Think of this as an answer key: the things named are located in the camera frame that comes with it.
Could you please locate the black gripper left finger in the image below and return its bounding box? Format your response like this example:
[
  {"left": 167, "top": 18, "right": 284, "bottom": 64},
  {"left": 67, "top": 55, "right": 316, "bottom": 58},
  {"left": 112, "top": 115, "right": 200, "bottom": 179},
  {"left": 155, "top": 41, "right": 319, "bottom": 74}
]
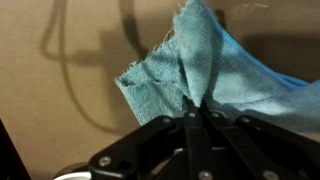
[{"left": 88, "top": 96, "right": 214, "bottom": 180}]

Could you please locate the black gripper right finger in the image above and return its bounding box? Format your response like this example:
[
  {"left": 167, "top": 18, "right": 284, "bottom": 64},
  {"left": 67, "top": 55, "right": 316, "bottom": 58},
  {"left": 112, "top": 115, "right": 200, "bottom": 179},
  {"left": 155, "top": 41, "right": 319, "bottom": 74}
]
[{"left": 199, "top": 99, "right": 320, "bottom": 180}]

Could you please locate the blue cloth towel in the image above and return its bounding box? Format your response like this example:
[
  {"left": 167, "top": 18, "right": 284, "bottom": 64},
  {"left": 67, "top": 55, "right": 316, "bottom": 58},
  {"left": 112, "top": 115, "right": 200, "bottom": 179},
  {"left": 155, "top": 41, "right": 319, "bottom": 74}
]
[{"left": 114, "top": 0, "right": 320, "bottom": 134}]

